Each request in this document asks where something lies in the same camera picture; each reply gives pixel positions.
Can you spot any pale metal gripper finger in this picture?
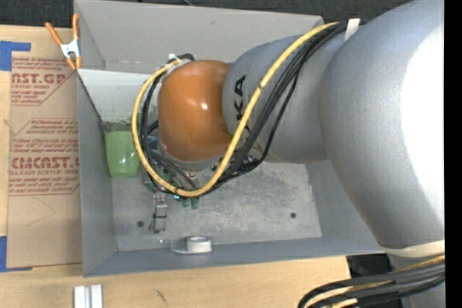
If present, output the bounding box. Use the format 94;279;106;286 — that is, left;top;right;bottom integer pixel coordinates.
152;193;168;219
148;216;167;234

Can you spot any white tape roll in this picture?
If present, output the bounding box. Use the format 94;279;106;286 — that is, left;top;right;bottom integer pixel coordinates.
170;234;214;255

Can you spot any green plastic cup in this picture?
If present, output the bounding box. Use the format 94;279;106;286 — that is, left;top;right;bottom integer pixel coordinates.
104;130;141;179

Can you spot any grey metal bin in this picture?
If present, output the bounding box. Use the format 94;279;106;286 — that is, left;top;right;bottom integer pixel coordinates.
73;0;384;278

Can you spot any brown cardboard board red print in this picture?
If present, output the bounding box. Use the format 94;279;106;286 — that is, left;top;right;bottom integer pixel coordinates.
0;24;84;273

